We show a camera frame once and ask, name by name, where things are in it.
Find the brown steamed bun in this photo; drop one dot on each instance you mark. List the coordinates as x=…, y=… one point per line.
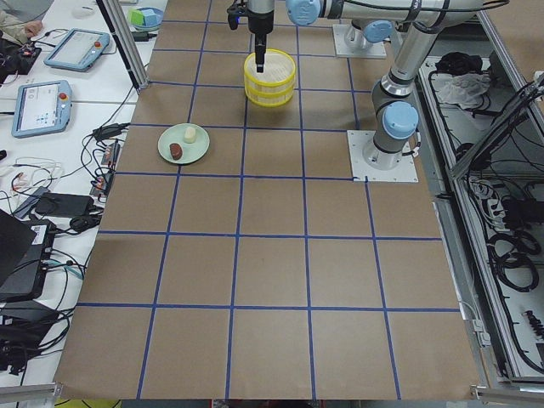
x=176, y=151

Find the blue teach pendant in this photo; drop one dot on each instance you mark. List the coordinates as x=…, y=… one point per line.
x=42, y=108
x=78, y=50

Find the light green plate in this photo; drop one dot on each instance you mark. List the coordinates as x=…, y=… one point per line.
x=191, y=152

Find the black power adapter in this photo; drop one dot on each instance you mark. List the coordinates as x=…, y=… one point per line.
x=63, y=205

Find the yellow steamer layer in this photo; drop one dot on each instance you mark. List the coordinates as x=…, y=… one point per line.
x=269, y=96
x=278, y=72

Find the white steamed bun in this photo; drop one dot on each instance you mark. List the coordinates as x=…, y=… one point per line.
x=190, y=135

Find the upper blue teach pendant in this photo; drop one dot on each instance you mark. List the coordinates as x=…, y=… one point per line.
x=78, y=50

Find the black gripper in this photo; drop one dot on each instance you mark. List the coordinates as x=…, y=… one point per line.
x=259, y=24

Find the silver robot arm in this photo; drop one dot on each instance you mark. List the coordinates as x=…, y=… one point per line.
x=397, y=119

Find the aluminium frame post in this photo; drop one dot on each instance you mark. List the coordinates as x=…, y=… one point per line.
x=117, y=24

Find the white crumpled cloth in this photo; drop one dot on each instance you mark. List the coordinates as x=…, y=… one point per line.
x=466, y=90

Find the black laptop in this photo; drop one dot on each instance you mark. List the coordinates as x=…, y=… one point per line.
x=25, y=249

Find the lower blue teach pendant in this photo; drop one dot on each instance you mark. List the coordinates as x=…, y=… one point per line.
x=42, y=108

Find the bowl with green blue blocks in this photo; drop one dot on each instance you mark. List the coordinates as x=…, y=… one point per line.
x=145, y=18

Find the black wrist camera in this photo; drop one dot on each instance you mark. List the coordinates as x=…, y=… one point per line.
x=236, y=11

